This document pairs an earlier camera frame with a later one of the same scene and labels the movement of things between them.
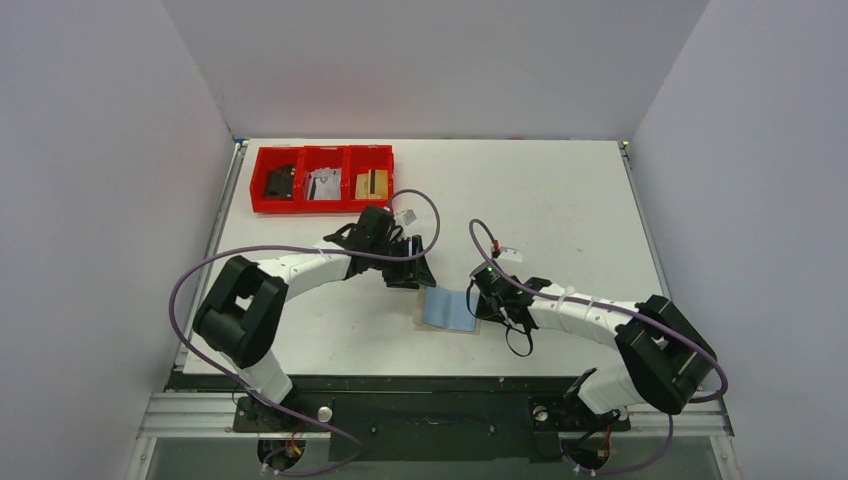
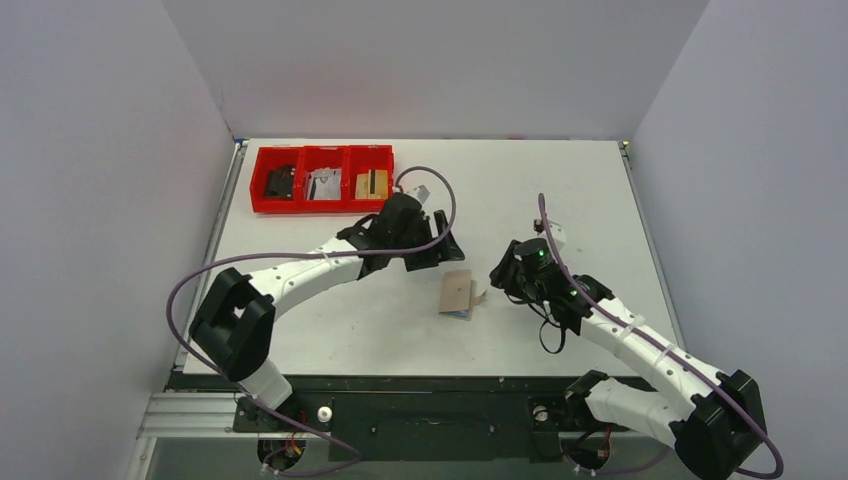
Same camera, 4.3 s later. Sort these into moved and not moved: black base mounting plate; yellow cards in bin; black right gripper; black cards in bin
Moved: black right gripper
Not moved: black cards in bin; yellow cards in bin; black base mounting plate
